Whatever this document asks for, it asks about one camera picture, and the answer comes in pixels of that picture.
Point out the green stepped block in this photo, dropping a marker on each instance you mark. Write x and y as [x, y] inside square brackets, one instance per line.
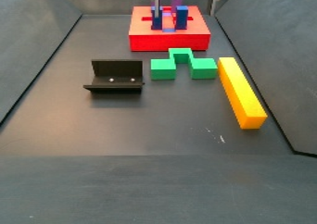
[202, 67]

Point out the purple U block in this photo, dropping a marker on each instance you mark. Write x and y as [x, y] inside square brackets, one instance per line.
[175, 3]

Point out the dark blue U block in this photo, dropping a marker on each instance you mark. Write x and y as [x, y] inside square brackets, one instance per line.
[180, 17]

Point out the red slotted board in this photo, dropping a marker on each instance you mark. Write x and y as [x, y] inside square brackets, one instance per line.
[146, 39]

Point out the long yellow bar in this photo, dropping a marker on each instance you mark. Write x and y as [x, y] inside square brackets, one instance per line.
[247, 109]

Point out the black angle bracket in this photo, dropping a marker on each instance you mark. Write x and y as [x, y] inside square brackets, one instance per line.
[115, 75]

